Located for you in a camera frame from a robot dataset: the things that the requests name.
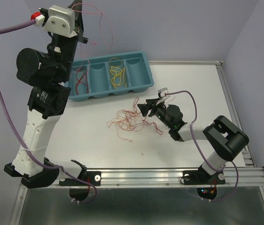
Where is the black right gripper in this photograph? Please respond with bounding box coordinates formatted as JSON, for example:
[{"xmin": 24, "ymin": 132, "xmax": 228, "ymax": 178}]
[{"xmin": 137, "ymin": 97, "xmax": 172, "ymax": 128}]

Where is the bundle of thin wires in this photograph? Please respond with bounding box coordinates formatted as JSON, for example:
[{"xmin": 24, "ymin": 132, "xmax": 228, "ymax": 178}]
[{"xmin": 106, "ymin": 96, "xmax": 164, "ymax": 143}]

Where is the yellow wire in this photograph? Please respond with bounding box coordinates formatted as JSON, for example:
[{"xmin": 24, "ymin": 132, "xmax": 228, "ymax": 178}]
[{"xmin": 110, "ymin": 64, "xmax": 128, "ymax": 89}]

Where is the red wire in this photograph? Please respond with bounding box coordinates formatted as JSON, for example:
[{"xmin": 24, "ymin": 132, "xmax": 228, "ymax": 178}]
[{"xmin": 75, "ymin": 69, "xmax": 90, "ymax": 96}]

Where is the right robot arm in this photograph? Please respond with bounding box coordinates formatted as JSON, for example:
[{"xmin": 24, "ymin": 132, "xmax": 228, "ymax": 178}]
[{"xmin": 137, "ymin": 98, "xmax": 249, "ymax": 185}]

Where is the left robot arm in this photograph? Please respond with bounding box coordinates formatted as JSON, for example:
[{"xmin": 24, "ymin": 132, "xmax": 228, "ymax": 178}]
[{"xmin": 4, "ymin": 0, "xmax": 88, "ymax": 188}]

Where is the teal four-compartment tray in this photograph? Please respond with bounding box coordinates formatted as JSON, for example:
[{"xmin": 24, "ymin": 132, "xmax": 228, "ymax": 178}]
[{"xmin": 65, "ymin": 52, "xmax": 154, "ymax": 101}]

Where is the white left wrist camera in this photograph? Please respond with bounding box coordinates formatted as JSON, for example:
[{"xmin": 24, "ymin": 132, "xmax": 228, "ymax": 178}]
[{"xmin": 30, "ymin": 5, "xmax": 78, "ymax": 38}]

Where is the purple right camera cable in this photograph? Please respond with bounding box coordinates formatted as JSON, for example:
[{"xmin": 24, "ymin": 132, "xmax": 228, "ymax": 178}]
[{"xmin": 167, "ymin": 90, "xmax": 240, "ymax": 203}]

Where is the aluminium front mounting rail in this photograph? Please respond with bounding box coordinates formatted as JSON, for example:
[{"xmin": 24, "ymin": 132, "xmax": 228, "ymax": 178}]
[{"xmin": 19, "ymin": 166, "xmax": 264, "ymax": 188}]

